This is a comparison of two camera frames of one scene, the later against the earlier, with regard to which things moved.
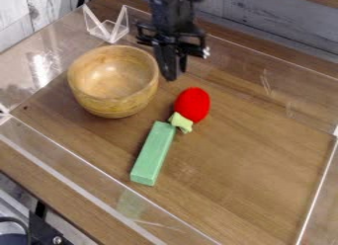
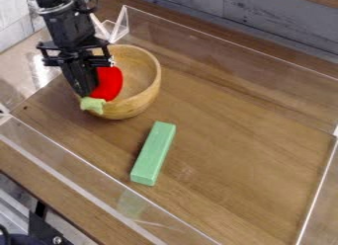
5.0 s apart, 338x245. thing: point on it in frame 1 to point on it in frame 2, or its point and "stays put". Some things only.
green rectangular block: [152, 156] stays put
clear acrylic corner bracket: [106, 30] stays put
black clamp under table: [42, 232] stays put
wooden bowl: [112, 80] stays put
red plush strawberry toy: [191, 108] to [105, 89]
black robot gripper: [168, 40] to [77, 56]
